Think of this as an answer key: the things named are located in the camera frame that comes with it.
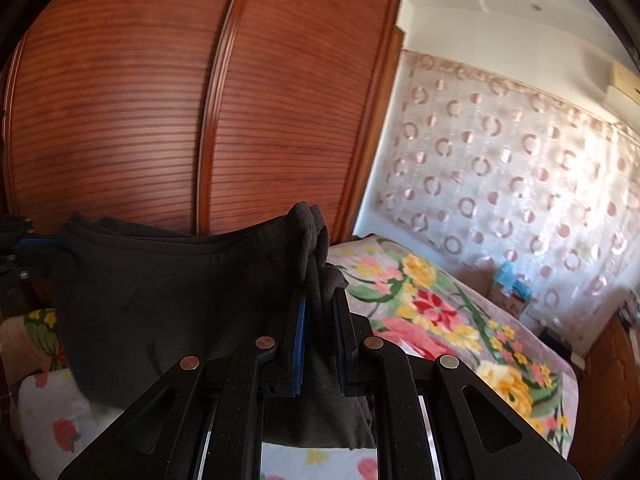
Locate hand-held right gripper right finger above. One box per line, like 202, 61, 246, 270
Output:
332, 289, 582, 480

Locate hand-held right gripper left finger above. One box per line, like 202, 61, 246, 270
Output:
57, 294, 307, 480

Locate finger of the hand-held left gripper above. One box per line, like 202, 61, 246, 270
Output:
32, 252, 81, 280
15, 236, 63, 252

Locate black pants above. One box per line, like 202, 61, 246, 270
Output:
56, 202, 377, 450

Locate pink floral blanket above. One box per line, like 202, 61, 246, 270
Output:
0, 232, 581, 461

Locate blue and white box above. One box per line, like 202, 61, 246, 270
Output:
492, 260, 533, 318

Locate wooden wardrobe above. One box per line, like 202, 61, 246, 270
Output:
0, 0, 406, 311

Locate white curtain with pink rings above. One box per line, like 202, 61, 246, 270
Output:
370, 47, 640, 356

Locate wooden nightstand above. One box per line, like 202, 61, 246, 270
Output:
565, 300, 640, 480

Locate white air conditioner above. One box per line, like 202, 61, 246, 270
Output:
602, 59, 640, 113

